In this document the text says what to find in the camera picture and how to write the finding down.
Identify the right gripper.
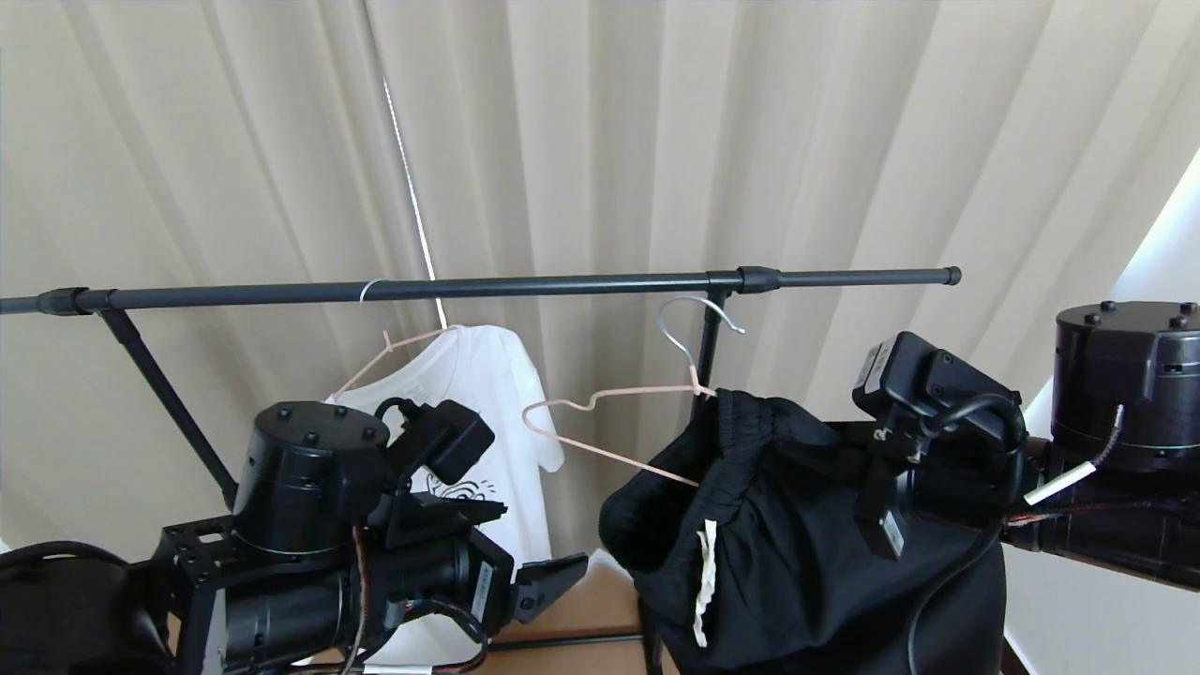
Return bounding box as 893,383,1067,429
853,429,1029,563

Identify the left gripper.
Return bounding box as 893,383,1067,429
225,497,591,671

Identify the black garment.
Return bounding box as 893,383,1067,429
600,389,1009,675

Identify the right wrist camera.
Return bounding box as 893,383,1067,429
851,331,1029,470

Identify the black clothes rack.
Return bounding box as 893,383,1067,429
0,266,963,675

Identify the white printed t-shirt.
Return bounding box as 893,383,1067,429
309,324,567,675

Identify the pink clothes hanger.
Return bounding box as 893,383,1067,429
328,278,460,402
522,295,747,488

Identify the beige curtain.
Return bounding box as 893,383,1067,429
0,0,1200,563

